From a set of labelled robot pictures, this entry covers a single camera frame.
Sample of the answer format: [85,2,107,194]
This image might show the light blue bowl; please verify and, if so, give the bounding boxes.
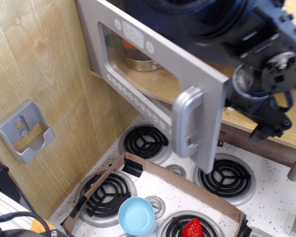
[118,197,155,236]

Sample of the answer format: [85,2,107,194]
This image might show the red toy strawberry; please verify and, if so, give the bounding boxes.
[181,218,204,237]

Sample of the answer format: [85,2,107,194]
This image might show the stove burner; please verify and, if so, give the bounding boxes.
[119,124,173,165]
[156,210,224,237]
[80,171,137,228]
[192,154,256,207]

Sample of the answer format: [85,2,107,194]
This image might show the grey toy microwave door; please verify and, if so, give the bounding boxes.
[76,0,228,173]

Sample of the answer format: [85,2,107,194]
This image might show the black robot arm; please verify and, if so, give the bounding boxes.
[124,0,296,142]

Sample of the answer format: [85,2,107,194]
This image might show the black braided cable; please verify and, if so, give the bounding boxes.
[0,211,51,237]

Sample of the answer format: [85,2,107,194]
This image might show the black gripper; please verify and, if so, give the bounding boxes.
[225,91,293,143]

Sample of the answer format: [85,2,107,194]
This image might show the small front stove ring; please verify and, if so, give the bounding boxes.
[144,196,166,219]

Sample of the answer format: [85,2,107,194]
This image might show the back right stove burner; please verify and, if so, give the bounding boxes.
[192,154,256,207]

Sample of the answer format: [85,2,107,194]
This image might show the orange toy food piece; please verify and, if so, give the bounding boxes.
[31,218,55,234]

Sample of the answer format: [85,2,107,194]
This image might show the front right stove burner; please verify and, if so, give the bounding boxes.
[156,210,224,237]

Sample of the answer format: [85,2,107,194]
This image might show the back left stove burner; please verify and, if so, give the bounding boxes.
[119,124,173,165]

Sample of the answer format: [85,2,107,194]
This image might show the steel cooking pot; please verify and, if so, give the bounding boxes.
[122,48,162,72]

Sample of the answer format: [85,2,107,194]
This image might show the hanging small spatula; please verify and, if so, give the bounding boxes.
[217,124,226,147]

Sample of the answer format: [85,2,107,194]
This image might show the orange toy carrot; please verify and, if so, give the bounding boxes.
[122,39,137,49]

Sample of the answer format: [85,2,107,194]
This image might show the small stove ring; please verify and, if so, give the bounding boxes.
[165,164,187,179]
[144,196,166,219]

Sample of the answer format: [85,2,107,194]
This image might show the small middle stove ring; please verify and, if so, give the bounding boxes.
[165,164,187,179]

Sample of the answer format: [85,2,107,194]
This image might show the front left stove burner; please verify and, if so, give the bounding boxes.
[80,171,137,228]

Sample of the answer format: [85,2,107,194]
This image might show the grey wall holder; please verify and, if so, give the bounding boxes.
[0,99,55,164]

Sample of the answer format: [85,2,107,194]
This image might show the brown cardboard frame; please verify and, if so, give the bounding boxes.
[61,153,252,237]

